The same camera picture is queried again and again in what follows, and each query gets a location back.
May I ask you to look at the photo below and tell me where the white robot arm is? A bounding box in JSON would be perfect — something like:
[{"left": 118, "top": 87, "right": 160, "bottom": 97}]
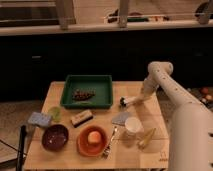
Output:
[{"left": 141, "top": 61, "right": 213, "bottom": 171}]

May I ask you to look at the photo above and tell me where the orange bowl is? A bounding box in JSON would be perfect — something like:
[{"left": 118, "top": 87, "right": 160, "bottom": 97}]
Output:
[{"left": 77, "top": 125, "right": 108, "bottom": 157}]

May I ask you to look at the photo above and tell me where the purple bowl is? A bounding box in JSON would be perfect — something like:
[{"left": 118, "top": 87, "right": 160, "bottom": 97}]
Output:
[{"left": 42, "top": 124, "right": 69, "bottom": 151}]

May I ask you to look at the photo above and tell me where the white plastic cup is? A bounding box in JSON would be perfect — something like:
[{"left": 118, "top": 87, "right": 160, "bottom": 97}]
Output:
[{"left": 125, "top": 117, "right": 144, "bottom": 136}]

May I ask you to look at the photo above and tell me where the grey triangular cloth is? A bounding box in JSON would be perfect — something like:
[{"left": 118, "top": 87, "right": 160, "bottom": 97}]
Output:
[{"left": 111, "top": 112, "right": 131, "bottom": 126}]

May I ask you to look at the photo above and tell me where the green plastic tray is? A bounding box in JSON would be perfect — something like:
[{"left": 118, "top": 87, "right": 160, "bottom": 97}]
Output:
[{"left": 60, "top": 75, "right": 113, "bottom": 109}]

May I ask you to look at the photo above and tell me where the brown grape bunch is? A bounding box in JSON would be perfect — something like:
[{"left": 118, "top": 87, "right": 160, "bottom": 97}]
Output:
[{"left": 73, "top": 90, "right": 95, "bottom": 101}]

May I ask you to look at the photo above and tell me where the orange fruit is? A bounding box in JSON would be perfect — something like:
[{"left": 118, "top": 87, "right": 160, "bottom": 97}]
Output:
[{"left": 88, "top": 131, "right": 101, "bottom": 144}]

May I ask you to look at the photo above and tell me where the metal fork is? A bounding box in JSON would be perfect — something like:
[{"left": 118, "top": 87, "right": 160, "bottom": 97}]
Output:
[{"left": 102, "top": 126, "right": 118, "bottom": 159}]

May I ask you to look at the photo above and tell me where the wooden block eraser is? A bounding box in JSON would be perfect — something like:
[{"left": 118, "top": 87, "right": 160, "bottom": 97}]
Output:
[{"left": 71, "top": 110, "right": 93, "bottom": 127}]

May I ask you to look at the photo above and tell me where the green small cup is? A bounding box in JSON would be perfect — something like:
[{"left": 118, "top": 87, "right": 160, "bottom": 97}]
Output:
[{"left": 48, "top": 106, "right": 61, "bottom": 123}]

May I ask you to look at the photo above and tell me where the blue sponge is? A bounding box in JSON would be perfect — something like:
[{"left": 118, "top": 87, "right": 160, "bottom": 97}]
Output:
[{"left": 28, "top": 112, "right": 52, "bottom": 127}]

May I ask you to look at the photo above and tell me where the black pole at left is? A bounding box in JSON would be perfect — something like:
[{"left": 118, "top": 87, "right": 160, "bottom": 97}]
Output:
[{"left": 16, "top": 125, "right": 27, "bottom": 171}]

